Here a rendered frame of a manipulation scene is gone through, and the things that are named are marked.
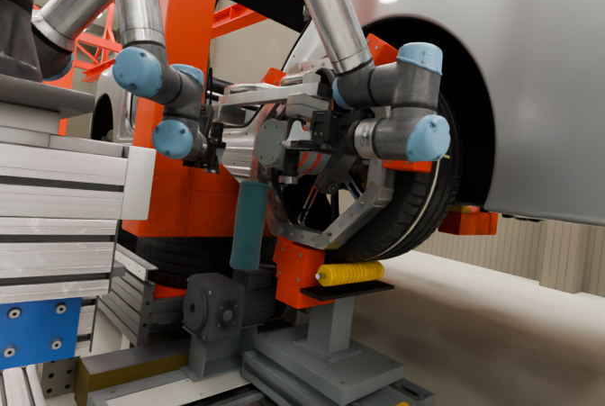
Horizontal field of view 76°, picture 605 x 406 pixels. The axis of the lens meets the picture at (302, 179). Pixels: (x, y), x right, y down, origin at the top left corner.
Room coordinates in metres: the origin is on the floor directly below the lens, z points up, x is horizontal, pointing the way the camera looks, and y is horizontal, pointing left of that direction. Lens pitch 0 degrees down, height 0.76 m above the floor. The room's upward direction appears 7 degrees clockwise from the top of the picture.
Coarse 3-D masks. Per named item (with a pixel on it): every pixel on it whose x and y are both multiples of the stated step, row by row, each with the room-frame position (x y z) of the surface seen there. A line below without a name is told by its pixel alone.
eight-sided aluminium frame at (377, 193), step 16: (304, 64) 1.18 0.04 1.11; (320, 64) 1.13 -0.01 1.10; (272, 112) 1.29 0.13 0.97; (384, 112) 0.95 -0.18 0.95; (256, 128) 1.34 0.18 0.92; (256, 160) 1.32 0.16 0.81; (256, 176) 1.31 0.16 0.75; (368, 176) 0.97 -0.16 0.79; (384, 176) 0.96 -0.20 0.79; (272, 192) 1.31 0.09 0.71; (368, 192) 0.96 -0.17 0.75; (384, 192) 0.96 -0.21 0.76; (272, 208) 1.25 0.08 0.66; (352, 208) 1.00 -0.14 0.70; (368, 208) 0.97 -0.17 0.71; (272, 224) 1.22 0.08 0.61; (288, 224) 1.23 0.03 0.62; (336, 224) 1.03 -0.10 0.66; (352, 224) 1.00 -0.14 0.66; (304, 240) 1.11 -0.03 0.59; (320, 240) 1.07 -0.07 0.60; (336, 240) 1.05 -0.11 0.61
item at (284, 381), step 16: (256, 352) 1.34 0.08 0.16; (256, 368) 1.25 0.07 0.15; (272, 368) 1.26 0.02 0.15; (256, 384) 1.24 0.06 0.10; (272, 384) 1.19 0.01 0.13; (288, 384) 1.14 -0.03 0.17; (304, 384) 1.16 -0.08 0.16; (400, 384) 1.19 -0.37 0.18; (416, 384) 1.23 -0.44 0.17; (288, 400) 1.13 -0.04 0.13; (304, 400) 1.09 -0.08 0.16; (320, 400) 1.11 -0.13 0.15; (368, 400) 1.15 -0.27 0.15; (384, 400) 1.16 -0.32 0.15; (400, 400) 1.15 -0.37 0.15; (416, 400) 1.13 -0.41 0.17; (432, 400) 1.18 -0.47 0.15
